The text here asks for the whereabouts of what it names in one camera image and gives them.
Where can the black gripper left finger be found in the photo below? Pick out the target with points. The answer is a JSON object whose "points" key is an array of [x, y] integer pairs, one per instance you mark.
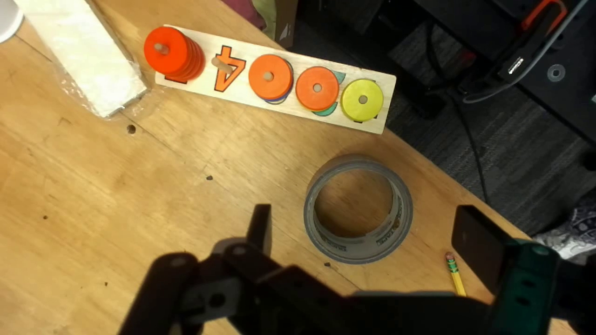
{"points": [[260, 225]]}

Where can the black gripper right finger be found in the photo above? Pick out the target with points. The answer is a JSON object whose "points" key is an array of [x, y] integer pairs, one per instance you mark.
{"points": [[478, 247]]}

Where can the yellow pencil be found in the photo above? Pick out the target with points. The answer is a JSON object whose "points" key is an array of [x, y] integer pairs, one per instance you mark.
{"points": [[456, 271]]}

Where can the patterned trouser leg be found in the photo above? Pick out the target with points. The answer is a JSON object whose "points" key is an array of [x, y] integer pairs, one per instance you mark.
{"points": [[579, 229]]}

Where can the white foam block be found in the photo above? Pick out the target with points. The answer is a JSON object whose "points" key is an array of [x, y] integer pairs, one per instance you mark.
{"points": [[81, 48]]}

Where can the white paper cup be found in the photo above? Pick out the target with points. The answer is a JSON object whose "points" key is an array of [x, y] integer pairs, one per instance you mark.
{"points": [[9, 15]]}

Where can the grey duct tape roll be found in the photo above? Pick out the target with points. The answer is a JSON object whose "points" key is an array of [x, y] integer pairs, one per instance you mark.
{"points": [[324, 238]]}

